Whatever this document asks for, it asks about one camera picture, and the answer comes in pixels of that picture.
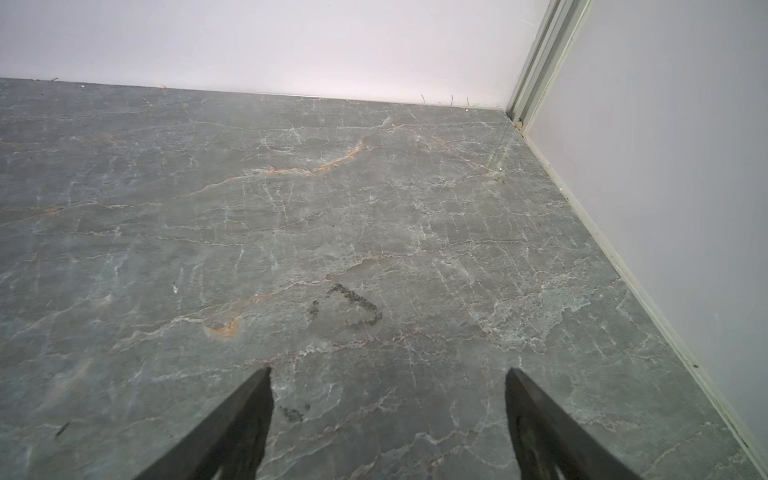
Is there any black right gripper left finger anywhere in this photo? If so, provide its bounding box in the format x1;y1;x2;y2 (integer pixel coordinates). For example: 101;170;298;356
137;367;274;479

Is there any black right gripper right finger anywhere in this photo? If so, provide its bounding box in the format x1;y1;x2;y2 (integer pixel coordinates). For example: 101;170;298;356
505;368;639;480

